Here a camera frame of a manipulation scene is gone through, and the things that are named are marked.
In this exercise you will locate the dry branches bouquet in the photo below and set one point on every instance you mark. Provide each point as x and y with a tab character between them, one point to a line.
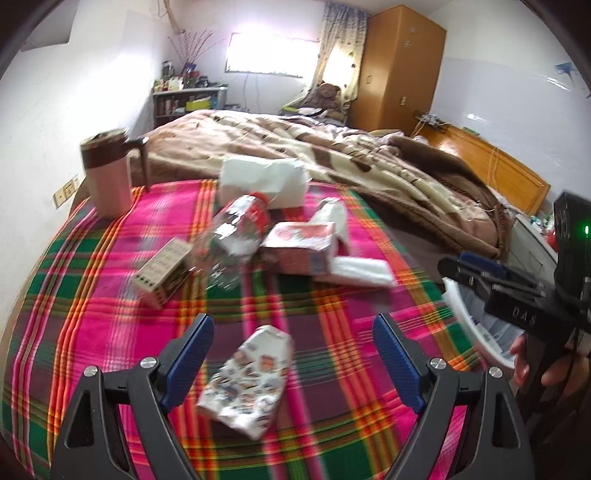
194	46

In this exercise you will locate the group of bottles on shelf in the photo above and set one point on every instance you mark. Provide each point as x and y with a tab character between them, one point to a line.
180	81

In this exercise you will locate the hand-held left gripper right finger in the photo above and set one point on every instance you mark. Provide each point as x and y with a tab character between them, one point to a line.
397	364

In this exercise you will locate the wooden headboard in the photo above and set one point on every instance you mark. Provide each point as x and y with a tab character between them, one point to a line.
498	166

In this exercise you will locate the wall socket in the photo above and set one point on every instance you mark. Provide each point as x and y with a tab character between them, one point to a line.
67	190

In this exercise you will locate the pink mug with brown lid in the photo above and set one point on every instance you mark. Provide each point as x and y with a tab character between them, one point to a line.
108	184

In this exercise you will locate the blue flower wall sticker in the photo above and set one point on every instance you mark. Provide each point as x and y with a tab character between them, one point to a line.
570	74

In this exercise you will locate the person's right hand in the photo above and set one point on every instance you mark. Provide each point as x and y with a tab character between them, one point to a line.
521	364

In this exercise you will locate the plaid cloth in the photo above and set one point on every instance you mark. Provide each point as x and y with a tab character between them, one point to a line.
138	346

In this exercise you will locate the brown patterned blanket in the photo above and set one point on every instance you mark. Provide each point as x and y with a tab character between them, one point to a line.
346	161

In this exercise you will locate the clear plastic bottle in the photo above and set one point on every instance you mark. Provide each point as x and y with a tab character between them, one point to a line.
235	240

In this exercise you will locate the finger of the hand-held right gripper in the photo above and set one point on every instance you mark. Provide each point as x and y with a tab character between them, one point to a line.
480	263
461	277

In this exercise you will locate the patterned curtain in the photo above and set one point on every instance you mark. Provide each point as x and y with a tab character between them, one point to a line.
339	50

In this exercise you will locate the grey shelf unit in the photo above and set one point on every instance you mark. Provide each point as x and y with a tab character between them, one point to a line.
184	104

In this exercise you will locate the white tissue pack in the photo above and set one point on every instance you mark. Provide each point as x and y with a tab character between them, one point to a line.
263	180

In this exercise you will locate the power strip on headboard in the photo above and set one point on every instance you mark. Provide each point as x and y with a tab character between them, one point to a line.
429	119

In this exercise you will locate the brown teddy bear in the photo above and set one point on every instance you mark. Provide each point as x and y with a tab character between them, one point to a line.
325	99

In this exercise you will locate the wooden wardrobe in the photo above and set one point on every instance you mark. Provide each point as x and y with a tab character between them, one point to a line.
397	69

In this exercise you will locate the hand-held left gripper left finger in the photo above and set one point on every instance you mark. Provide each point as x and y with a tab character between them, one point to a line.
189	355

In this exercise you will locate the grey nightstand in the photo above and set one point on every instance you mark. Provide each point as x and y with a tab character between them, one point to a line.
531	244

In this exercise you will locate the window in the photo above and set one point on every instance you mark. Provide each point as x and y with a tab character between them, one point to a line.
268	55

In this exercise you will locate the patterned paper cup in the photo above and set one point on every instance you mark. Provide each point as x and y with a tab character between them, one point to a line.
249	383

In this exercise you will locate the small beige box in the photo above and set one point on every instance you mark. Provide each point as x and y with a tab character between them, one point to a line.
161	272

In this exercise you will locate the white trash bin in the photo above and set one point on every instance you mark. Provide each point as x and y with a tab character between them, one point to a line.
466	318

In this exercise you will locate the red and white carton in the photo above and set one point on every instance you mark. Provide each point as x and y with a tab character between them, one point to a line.
300	244

